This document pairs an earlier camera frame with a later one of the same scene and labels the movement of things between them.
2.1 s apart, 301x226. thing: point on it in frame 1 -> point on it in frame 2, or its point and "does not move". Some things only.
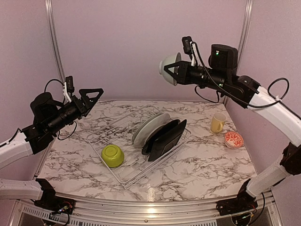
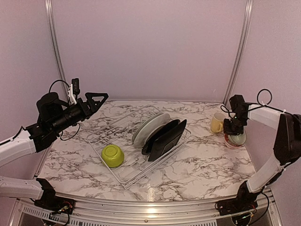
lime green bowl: x=112 y=156 does not move
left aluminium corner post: x=49 y=7 does not move
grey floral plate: x=146 y=126 does not move
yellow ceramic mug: x=217 y=122 does not move
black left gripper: x=83 y=110 -> x=92 y=108
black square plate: x=164 y=143 does not move
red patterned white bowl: x=233 y=140 does not move
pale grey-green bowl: x=169 y=60 -> x=238 y=139
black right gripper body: x=186 y=78 -> x=235 y=126
